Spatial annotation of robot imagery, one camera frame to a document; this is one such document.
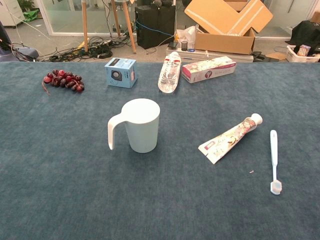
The flattened brown cardboard box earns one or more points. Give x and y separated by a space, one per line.
215 15

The black cloth cover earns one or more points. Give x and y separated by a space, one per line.
305 32

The clear plastic water bottle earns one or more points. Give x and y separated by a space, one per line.
168 77

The black metal bracket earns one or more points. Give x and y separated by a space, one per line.
257 55

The open brown cardboard box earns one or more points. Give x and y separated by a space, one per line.
225 43

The white plastic basket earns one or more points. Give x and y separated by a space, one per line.
292 56

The light blue speaker box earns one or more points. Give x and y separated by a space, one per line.
120 75

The white cabinet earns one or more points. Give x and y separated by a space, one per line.
10 15

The blue table mat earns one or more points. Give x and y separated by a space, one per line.
75 162

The red grape bunch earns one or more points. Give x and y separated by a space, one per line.
62 80

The light blue toothbrush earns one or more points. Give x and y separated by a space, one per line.
273 147

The white plastic bag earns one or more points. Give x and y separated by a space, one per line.
187 33

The aluminium profile rail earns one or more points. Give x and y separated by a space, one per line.
240 58

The black mesh pen holder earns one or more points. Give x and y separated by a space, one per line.
184 46

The green bag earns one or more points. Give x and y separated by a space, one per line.
31 15

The colourful small carton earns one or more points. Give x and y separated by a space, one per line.
303 50

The floral toothpaste tube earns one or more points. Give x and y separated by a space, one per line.
225 142

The wooden stand leg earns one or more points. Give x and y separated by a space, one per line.
85 25
115 17
129 25

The black computer tower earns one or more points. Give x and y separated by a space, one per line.
155 30

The floral pink box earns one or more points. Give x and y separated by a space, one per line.
207 71

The blue grey machine base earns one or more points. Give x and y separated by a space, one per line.
5 55

